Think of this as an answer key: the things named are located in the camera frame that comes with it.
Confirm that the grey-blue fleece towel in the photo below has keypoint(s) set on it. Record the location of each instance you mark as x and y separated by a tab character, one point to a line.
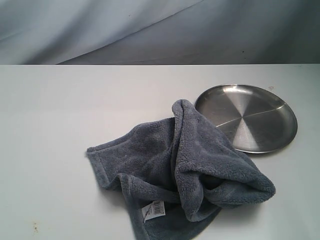
184	161

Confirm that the white barcode label tag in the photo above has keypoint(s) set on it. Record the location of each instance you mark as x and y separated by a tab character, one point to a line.
153	210

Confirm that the round stainless steel plate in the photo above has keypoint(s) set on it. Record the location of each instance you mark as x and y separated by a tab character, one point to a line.
254	120

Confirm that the grey backdrop cloth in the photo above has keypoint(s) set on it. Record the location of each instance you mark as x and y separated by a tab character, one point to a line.
159	32

